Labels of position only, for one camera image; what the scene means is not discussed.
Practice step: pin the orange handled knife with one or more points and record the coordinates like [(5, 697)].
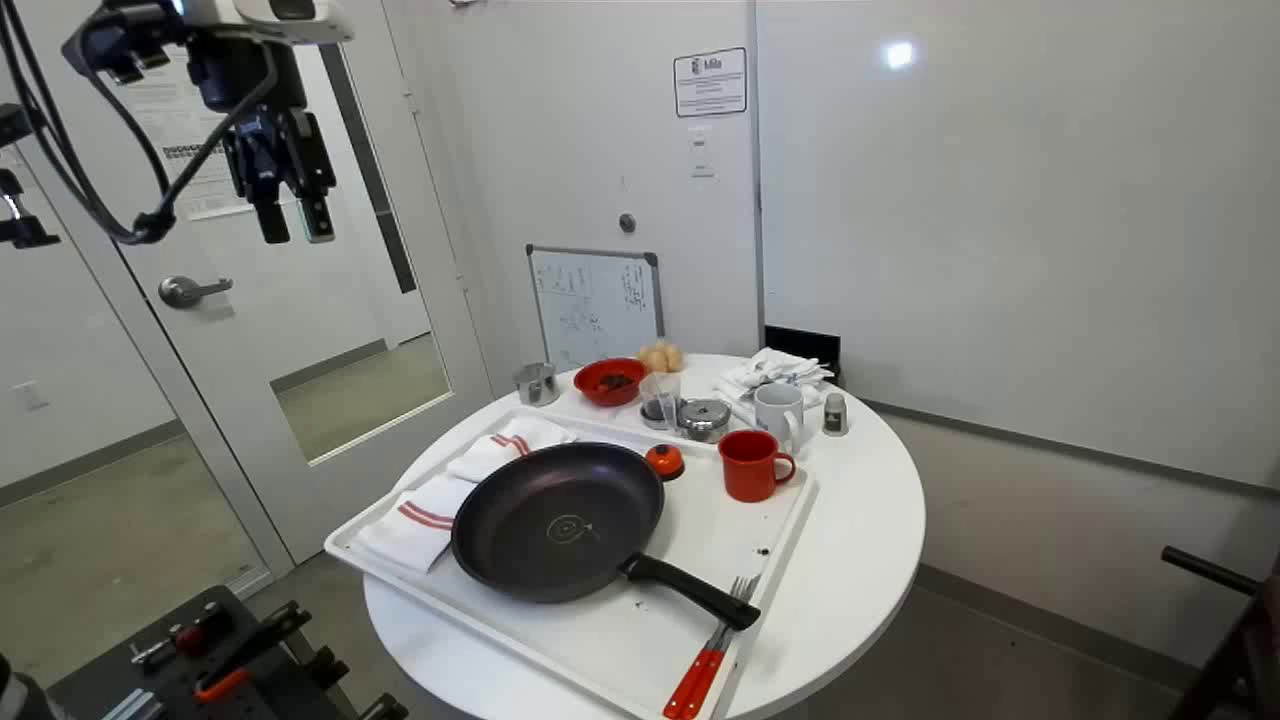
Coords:
[(698, 676)]

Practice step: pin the round metal lid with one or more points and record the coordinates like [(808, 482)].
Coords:
[(701, 416)]

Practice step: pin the small metal cup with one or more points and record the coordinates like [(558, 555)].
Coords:
[(538, 386)]

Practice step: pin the wall notice sign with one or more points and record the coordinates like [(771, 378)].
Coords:
[(711, 81)]

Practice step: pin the black frying pan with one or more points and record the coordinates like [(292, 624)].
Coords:
[(567, 523)]

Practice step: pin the white plastic tray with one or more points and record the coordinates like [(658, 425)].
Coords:
[(623, 644)]

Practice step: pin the small orange round object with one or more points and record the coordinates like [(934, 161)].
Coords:
[(665, 461)]

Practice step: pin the small dark shaker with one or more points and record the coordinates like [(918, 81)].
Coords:
[(836, 413)]

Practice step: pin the small framed whiteboard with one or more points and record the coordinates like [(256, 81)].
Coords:
[(592, 300)]

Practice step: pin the silver door handle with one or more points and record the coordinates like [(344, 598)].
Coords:
[(189, 292)]

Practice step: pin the orange red cup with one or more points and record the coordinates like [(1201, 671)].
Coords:
[(752, 467)]

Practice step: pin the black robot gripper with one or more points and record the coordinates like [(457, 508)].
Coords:
[(273, 143)]

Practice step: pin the red bowl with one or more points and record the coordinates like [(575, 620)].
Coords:
[(611, 380)]

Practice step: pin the white red striped towel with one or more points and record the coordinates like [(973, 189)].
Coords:
[(418, 524)]

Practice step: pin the large wall whiteboard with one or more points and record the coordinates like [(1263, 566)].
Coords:
[(1050, 218)]

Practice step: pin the orange black clamp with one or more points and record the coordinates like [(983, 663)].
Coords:
[(226, 667)]

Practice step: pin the beige bread piece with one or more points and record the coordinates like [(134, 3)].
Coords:
[(663, 357)]

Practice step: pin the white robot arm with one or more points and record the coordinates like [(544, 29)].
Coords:
[(124, 39)]

